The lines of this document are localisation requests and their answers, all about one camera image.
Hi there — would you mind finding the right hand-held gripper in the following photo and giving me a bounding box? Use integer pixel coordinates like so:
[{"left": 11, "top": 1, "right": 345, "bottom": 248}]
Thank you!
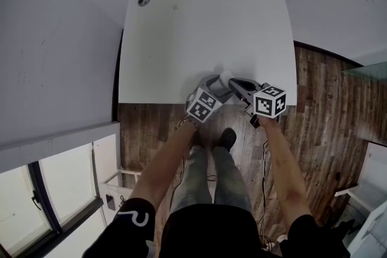
[{"left": 228, "top": 77, "right": 288, "bottom": 129}]

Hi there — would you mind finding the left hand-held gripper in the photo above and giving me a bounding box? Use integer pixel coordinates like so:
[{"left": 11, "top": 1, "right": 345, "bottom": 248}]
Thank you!
[{"left": 184, "top": 74, "right": 234, "bottom": 123}]

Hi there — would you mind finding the small white object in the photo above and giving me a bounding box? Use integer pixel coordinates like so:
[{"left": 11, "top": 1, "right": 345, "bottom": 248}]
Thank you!
[{"left": 220, "top": 69, "right": 235, "bottom": 85}]

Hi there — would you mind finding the person's left forearm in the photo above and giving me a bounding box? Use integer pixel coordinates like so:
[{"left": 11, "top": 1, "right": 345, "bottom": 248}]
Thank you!
[{"left": 129, "top": 120, "right": 199, "bottom": 213}]

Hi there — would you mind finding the person's right forearm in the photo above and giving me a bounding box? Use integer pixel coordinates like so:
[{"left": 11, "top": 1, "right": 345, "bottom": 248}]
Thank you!
[{"left": 259, "top": 116, "right": 313, "bottom": 225}]

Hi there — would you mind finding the person's black shoe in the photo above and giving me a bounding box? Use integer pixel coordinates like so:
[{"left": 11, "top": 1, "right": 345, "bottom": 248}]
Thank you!
[{"left": 216, "top": 127, "right": 238, "bottom": 152}]

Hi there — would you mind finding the white table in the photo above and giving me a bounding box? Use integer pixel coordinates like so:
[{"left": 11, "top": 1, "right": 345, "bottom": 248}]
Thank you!
[{"left": 117, "top": 0, "right": 299, "bottom": 106}]

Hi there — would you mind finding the person's left leg in jeans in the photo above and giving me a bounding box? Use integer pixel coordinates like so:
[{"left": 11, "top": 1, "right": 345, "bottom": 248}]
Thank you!
[{"left": 168, "top": 144, "right": 213, "bottom": 216}]

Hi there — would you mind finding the person's leg in jeans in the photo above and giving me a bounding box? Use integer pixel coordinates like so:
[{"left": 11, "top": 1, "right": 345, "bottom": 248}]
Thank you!
[
  {"left": 211, "top": 145, "right": 254, "bottom": 216},
  {"left": 168, "top": 144, "right": 213, "bottom": 216}
]

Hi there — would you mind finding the person's right leg in jeans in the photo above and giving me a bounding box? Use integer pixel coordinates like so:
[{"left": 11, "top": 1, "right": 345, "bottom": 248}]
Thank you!
[{"left": 211, "top": 145, "right": 254, "bottom": 216}]

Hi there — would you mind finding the frosted glass door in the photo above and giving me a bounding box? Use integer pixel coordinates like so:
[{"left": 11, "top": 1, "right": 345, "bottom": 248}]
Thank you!
[{"left": 341, "top": 59, "right": 387, "bottom": 82}]

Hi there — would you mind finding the person's black shirt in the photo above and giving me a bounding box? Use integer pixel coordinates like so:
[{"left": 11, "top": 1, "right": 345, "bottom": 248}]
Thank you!
[{"left": 80, "top": 197, "right": 352, "bottom": 258}]

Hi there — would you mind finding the black-framed window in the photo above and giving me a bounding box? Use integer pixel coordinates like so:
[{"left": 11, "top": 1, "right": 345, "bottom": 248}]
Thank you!
[{"left": 0, "top": 134, "right": 105, "bottom": 258}]

